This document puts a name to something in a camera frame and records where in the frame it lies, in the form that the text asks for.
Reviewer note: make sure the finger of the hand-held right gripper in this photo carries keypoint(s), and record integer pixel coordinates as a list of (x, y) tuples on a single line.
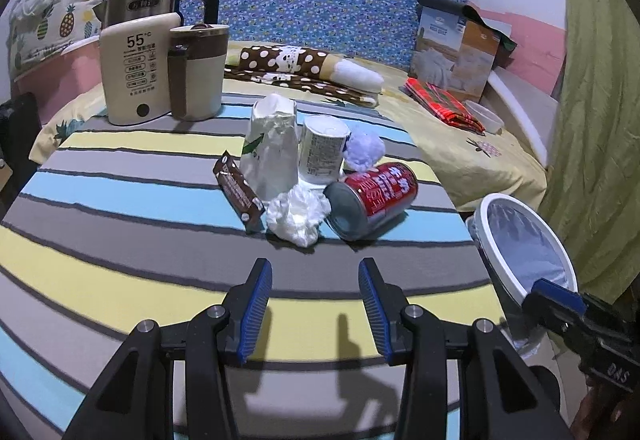
[(542, 315), (557, 292)]

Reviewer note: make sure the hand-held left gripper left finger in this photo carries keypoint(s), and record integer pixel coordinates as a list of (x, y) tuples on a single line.
[(252, 310)]

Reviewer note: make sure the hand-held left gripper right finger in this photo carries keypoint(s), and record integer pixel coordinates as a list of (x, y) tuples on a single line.
[(372, 305)]

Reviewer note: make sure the translucent bin liner bag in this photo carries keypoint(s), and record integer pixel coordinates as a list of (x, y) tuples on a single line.
[(525, 245)]

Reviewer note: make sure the white rimmed trash bin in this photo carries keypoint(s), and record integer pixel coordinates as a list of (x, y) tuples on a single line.
[(487, 250)]

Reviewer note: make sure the white tissue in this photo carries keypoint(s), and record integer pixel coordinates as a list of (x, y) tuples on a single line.
[(297, 215)]

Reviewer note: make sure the red drink can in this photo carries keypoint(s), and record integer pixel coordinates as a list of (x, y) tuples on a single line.
[(385, 190)]

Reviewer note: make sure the brown snack wrapper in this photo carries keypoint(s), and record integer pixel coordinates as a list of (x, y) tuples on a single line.
[(237, 192)]

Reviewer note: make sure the lavender tissue ball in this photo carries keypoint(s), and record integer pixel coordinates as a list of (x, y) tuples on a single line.
[(365, 149)]

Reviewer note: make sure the white paper cup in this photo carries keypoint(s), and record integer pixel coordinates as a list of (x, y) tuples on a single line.
[(272, 154)]

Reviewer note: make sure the white yogurt cup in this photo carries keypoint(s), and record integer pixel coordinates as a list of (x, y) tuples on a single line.
[(322, 154)]

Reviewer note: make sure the person's right hand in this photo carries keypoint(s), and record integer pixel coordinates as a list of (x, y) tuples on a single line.
[(600, 412)]

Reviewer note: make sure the striped table cloth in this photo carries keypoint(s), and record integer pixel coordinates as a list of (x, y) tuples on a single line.
[(125, 230)]

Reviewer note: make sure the yellow pineapple bedsheet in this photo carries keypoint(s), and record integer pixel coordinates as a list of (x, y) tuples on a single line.
[(450, 159)]

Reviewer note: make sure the white padded bed edge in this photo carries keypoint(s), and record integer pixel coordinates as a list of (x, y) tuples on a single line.
[(525, 114)]

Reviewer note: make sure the white plastic bowl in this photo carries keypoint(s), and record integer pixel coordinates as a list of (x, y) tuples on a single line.
[(487, 117)]

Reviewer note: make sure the green curtain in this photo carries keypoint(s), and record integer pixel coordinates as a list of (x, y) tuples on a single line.
[(590, 94)]

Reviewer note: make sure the red plaid cloth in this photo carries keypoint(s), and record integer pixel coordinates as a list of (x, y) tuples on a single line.
[(440, 102)]

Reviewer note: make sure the brown polka dot folded blanket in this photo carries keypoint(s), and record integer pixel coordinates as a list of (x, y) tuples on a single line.
[(280, 82)]

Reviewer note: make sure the brown and cream jug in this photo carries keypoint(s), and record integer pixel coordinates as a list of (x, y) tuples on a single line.
[(205, 79)]

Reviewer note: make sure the cream water warmer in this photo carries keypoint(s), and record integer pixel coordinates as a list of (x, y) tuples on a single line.
[(135, 79)]

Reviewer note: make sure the boxed quilt package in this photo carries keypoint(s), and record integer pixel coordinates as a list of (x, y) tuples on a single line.
[(450, 54)]

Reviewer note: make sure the pink padded bed edge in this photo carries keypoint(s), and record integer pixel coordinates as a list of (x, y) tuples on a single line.
[(65, 79)]

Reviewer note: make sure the black backpack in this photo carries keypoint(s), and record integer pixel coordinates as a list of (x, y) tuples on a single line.
[(17, 119)]

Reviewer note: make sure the stainless steel electric kettle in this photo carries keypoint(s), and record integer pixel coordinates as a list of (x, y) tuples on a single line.
[(145, 2)]

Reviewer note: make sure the pineapple print bedding pile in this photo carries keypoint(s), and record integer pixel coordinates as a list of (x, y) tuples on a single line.
[(55, 14)]

